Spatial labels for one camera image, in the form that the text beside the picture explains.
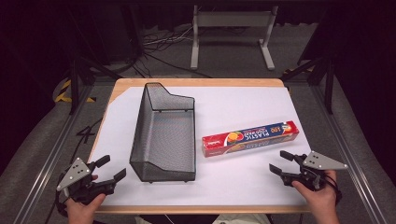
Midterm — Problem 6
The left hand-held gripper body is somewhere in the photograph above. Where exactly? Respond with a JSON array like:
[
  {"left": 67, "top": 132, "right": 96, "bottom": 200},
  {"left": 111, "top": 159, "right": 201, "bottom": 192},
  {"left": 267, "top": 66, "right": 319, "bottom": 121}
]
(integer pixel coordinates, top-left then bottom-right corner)
[{"left": 55, "top": 157, "right": 117, "bottom": 205}]

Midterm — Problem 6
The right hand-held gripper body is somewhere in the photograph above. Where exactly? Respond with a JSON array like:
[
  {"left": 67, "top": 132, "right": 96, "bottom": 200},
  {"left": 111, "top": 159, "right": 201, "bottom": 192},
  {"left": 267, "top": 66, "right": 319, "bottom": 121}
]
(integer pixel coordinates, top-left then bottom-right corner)
[{"left": 280, "top": 150, "right": 349, "bottom": 192}]

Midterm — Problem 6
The red blue plastic wrap box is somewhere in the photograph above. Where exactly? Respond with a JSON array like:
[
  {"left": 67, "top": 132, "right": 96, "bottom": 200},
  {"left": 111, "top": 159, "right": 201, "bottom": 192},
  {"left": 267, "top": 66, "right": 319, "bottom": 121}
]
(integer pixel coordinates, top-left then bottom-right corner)
[{"left": 201, "top": 120, "right": 300, "bottom": 159}]

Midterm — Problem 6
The black wire mesh basket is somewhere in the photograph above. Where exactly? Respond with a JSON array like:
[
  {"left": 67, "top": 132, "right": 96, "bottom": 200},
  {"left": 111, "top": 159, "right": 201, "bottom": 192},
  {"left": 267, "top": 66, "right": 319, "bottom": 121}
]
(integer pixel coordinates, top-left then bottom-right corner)
[{"left": 129, "top": 81, "right": 197, "bottom": 184}]

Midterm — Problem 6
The person's left hand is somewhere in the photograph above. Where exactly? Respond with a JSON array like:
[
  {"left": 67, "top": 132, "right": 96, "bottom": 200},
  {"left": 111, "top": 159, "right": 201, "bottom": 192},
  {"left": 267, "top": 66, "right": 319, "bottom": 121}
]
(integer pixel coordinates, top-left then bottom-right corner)
[{"left": 64, "top": 175, "right": 107, "bottom": 224}]

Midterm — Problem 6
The person's right hand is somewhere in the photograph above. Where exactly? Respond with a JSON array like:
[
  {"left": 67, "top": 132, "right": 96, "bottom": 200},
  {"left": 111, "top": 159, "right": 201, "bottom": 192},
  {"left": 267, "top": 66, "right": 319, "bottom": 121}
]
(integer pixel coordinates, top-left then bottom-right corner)
[{"left": 291, "top": 170, "right": 341, "bottom": 224}]

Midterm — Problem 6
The white table sheet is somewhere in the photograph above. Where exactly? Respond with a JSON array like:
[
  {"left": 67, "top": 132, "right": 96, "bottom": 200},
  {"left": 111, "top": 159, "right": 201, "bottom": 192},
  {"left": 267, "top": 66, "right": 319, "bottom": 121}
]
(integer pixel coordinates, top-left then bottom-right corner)
[{"left": 88, "top": 86, "right": 313, "bottom": 207}]

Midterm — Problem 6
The black tripod stand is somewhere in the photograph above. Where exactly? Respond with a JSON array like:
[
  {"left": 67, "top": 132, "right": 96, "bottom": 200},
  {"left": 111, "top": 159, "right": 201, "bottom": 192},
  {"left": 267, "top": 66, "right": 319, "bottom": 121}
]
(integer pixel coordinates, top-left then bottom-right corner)
[
  {"left": 279, "top": 56, "right": 336, "bottom": 115},
  {"left": 68, "top": 55, "right": 123, "bottom": 116}
]

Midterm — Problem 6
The yellow black hazard tape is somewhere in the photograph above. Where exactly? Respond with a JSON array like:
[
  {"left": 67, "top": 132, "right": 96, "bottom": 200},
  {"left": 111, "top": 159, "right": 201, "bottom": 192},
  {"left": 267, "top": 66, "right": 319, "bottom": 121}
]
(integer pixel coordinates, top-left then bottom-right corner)
[{"left": 54, "top": 78, "right": 97, "bottom": 104}]

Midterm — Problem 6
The aluminium floor rail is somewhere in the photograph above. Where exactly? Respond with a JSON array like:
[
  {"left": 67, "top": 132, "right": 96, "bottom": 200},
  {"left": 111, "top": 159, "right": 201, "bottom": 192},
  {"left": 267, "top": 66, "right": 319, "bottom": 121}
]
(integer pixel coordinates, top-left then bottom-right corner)
[
  {"left": 12, "top": 83, "right": 95, "bottom": 224},
  {"left": 309, "top": 83, "right": 390, "bottom": 224}
]

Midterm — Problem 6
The black floor cable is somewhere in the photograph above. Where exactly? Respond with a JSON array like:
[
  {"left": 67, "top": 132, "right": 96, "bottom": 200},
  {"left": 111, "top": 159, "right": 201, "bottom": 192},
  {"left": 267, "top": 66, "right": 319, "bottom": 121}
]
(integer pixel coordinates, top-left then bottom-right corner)
[{"left": 136, "top": 50, "right": 214, "bottom": 79}]

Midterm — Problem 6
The grey floor cable bundle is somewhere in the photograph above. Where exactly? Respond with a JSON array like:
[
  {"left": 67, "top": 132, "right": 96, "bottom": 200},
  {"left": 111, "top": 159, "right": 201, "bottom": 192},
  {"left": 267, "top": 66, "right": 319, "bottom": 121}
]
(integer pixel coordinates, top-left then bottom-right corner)
[{"left": 142, "top": 25, "right": 195, "bottom": 47}]

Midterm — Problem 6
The grey metal stand frame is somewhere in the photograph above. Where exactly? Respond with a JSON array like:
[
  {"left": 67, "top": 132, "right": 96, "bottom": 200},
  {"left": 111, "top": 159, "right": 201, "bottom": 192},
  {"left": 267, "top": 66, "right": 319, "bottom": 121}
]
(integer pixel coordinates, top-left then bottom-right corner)
[{"left": 190, "top": 4, "right": 279, "bottom": 71}]

